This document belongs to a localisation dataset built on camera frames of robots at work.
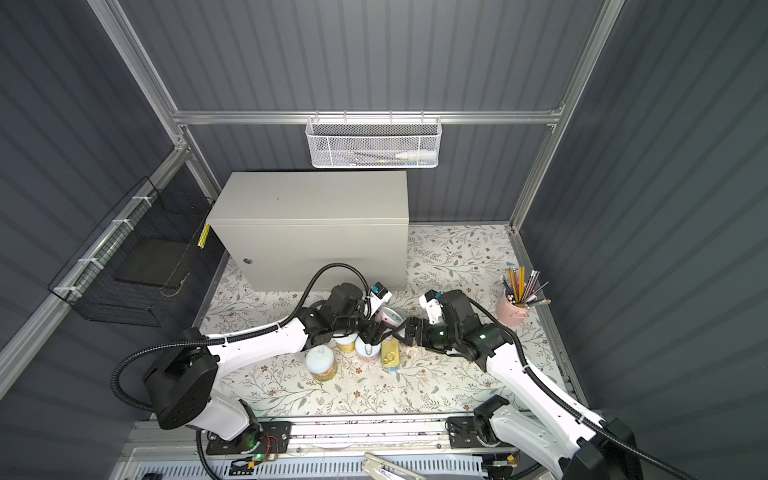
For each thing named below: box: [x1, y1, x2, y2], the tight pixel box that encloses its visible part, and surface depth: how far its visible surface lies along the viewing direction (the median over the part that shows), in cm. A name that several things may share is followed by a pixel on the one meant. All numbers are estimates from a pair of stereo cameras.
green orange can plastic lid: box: [306, 344, 334, 374], surface depth 80 cm
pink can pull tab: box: [355, 335, 382, 358], surface depth 84 cm
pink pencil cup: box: [496, 288, 530, 328], surface depth 88 cm
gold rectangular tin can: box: [380, 334, 401, 369], surface depth 84 cm
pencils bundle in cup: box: [499, 266, 552, 308], surface depth 90 cm
